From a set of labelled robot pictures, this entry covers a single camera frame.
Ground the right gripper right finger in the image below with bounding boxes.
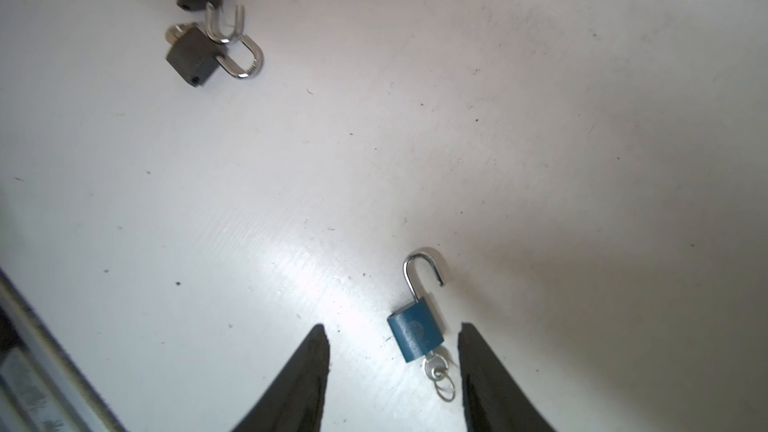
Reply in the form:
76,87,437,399
458,322,554,432

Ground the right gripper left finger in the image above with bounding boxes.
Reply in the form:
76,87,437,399
233,324,330,432

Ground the blue padlock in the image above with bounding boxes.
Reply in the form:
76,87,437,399
386,248,457,403

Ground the black padlock lower left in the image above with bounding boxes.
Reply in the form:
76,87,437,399
165,23,264,87

